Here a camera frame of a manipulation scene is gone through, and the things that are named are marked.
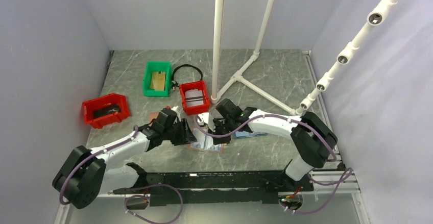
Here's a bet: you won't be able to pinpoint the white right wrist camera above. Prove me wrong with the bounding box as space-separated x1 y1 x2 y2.
197 112 215 131

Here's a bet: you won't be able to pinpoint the black item in red bin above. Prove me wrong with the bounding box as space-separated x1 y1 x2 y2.
93 104 122 118

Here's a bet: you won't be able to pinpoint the white PVC pipe frame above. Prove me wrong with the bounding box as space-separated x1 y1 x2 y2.
210 0 305 117

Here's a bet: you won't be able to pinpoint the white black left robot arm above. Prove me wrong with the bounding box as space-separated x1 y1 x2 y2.
52 108 197 209

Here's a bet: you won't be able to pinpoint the tan card holder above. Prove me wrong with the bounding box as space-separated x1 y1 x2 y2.
149 112 159 123
188 129 223 154

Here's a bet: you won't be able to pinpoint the blue card holder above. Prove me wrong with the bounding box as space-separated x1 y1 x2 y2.
233 131 267 139

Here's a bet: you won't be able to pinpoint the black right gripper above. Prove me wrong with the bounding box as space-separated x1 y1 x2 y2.
207 118 236 145

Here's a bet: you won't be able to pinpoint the green bin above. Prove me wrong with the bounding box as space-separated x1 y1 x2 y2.
142 61 172 97

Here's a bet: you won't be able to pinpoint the small red bin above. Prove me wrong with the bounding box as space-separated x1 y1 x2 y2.
179 81 210 116

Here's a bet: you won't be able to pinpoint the black cable loop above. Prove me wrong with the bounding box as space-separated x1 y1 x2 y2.
171 64 204 90

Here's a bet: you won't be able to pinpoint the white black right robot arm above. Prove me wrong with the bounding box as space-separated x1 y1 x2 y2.
199 98 338 191

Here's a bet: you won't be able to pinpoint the white PVC camera pole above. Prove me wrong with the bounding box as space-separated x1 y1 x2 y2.
295 0 398 115

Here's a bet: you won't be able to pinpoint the white cards in red bin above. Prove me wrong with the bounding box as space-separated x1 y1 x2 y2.
185 89 204 108

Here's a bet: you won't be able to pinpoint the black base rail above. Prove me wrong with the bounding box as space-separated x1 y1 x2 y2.
113 170 314 207

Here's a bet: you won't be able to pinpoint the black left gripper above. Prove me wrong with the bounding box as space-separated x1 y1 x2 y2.
163 118 197 146

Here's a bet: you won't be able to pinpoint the large red bin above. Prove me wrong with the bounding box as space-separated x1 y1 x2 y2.
81 93 131 129

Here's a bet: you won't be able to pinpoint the yellow cards in green bin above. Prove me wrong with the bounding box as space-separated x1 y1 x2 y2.
150 71 166 91

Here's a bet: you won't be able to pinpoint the tan closed card holder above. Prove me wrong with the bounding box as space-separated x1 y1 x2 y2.
149 112 159 123

